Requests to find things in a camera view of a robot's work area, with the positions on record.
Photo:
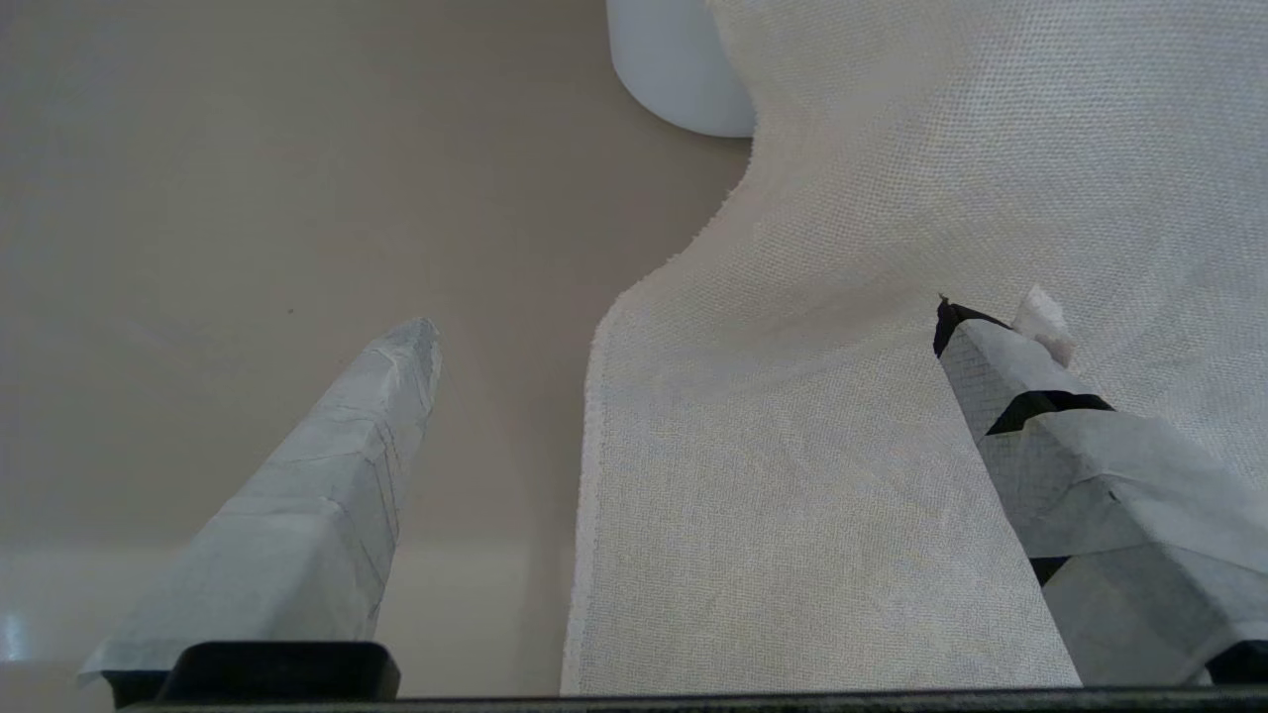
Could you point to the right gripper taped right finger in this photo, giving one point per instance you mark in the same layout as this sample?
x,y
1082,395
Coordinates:
x,y
1119,515

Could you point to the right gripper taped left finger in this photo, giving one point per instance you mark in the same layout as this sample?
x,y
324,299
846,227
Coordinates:
x,y
317,515

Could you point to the white cloth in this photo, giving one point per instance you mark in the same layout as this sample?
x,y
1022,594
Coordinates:
x,y
842,446

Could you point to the white cylindrical container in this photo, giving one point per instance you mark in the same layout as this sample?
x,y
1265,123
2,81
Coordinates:
x,y
674,69

